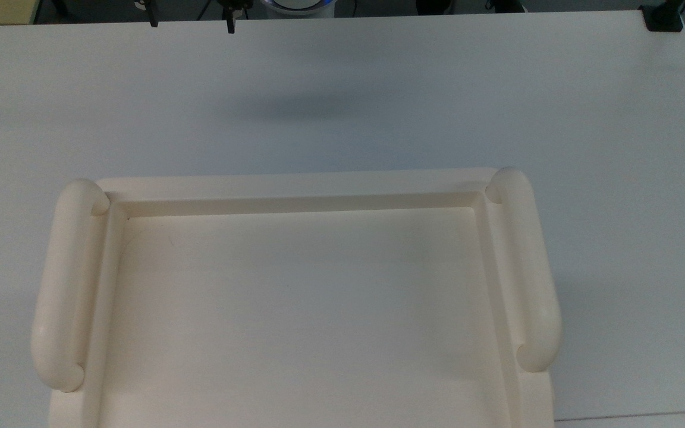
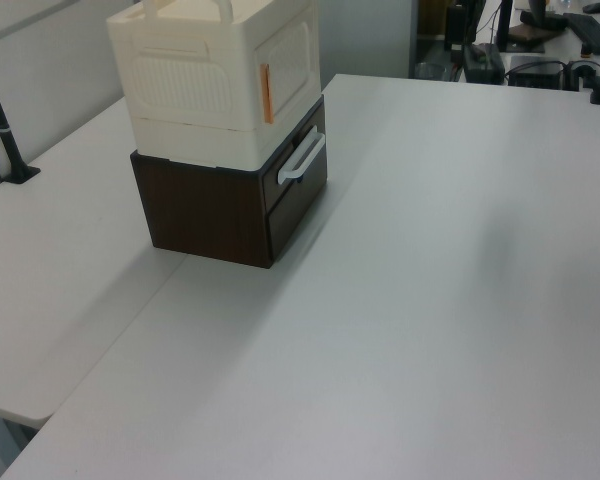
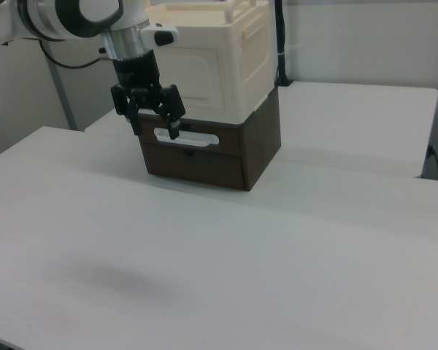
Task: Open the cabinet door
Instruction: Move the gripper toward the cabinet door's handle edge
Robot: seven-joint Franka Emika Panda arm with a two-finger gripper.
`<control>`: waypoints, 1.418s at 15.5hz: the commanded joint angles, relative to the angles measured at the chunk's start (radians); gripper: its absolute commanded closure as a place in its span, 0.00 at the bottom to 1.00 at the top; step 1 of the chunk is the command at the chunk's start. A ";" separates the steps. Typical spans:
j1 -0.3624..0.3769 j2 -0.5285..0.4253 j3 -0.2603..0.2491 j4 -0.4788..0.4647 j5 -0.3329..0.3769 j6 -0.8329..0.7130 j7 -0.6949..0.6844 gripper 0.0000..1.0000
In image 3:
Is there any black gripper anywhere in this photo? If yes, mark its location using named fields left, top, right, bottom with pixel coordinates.
left=110, top=50, right=188, bottom=141

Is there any cream cabinet door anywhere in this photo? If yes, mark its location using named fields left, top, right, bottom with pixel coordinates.
left=155, top=46, right=229, bottom=112

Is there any cream plastic cabinet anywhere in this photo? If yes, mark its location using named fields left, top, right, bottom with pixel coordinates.
left=145, top=0, right=277, bottom=126

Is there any brown drawer with small knob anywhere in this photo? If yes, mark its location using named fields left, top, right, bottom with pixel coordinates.
left=141, top=142, right=247, bottom=191

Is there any dark brown drawer box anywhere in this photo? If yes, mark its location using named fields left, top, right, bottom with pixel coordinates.
left=134, top=87, right=282, bottom=193

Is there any white drawer handle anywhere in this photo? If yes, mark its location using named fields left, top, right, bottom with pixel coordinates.
left=153, top=127, right=220, bottom=148

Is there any brown drawer with white handle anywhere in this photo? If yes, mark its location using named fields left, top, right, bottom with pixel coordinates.
left=137, top=112, right=244, bottom=155

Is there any grey metal post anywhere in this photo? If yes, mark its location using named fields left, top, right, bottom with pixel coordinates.
left=46, top=58, right=78, bottom=132

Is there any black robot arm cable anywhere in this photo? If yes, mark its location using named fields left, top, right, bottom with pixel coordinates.
left=39, top=38, right=113, bottom=70

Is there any black pole with cable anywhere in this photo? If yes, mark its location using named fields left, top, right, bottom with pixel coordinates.
left=272, top=0, right=293, bottom=88

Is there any black cable at table side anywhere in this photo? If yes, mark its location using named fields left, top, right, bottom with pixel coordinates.
left=425, top=144, right=438, bottom=181

